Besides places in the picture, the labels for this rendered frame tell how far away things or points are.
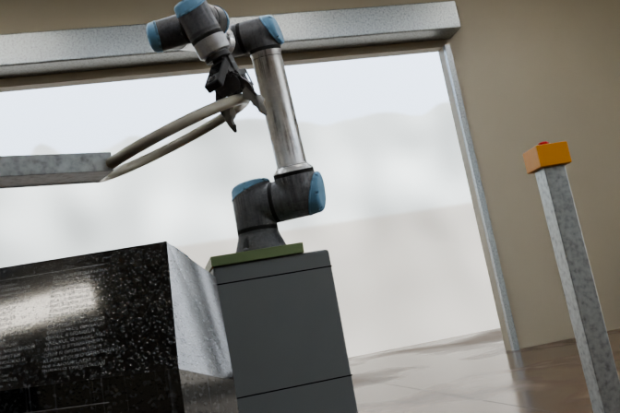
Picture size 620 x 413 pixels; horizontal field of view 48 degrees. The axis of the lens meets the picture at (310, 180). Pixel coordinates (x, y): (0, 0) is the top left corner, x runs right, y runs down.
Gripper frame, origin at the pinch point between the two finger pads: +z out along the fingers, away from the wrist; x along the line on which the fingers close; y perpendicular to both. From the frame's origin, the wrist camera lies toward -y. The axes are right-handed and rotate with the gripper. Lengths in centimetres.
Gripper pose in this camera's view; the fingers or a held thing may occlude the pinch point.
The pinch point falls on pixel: (248, 122)
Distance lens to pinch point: 189.9
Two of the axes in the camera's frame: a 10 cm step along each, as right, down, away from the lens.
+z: 4.7, 8.8, 0.4
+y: 3.2, -2.1, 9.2
